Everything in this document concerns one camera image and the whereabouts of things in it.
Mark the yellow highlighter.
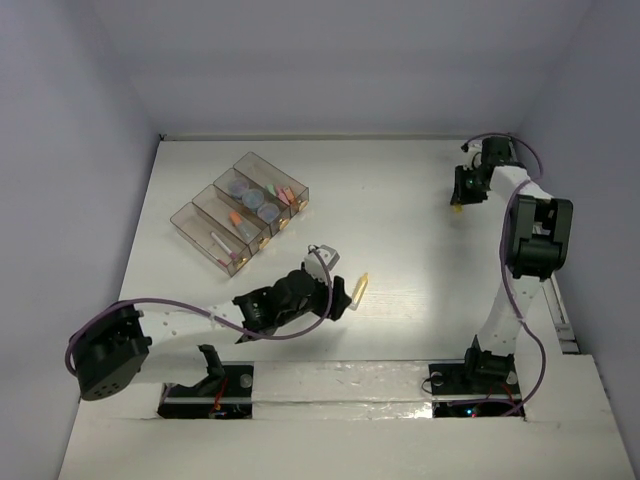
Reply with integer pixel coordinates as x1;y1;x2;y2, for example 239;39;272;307
349;273;369;310

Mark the white pink-capped pen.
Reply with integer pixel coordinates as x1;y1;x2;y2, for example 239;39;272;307
210;231;234;258

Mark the grey orange-tipped marker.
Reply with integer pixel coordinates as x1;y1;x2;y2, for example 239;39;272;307
236;222;254;241

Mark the pink highlighter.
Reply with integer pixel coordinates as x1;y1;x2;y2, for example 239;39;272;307
276;186;295;204

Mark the small orange eraser cap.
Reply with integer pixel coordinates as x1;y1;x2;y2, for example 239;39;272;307
229;211;243;226

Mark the clear tape roll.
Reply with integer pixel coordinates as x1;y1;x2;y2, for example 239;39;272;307
227;177;250;198

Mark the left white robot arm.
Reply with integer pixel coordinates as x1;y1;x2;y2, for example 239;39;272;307
65;263;353;401

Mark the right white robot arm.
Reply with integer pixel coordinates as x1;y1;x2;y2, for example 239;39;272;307
450;132;573;392

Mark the silver taped front board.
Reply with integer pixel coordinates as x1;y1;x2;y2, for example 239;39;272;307
252;361;433;421

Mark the clear brown compartment organizer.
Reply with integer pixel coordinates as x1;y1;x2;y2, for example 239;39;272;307
170;152;310;277

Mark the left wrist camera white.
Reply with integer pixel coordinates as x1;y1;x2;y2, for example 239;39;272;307
302;245;340;284

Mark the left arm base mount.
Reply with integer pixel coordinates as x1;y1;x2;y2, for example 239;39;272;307
157;345;255;420

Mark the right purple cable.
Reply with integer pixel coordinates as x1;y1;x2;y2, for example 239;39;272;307
467;134;549;419

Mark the aluminium rail right edge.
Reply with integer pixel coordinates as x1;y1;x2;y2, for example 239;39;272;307
499;134;579;354

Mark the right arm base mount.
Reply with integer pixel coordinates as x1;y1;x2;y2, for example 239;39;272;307
421;347;524;419

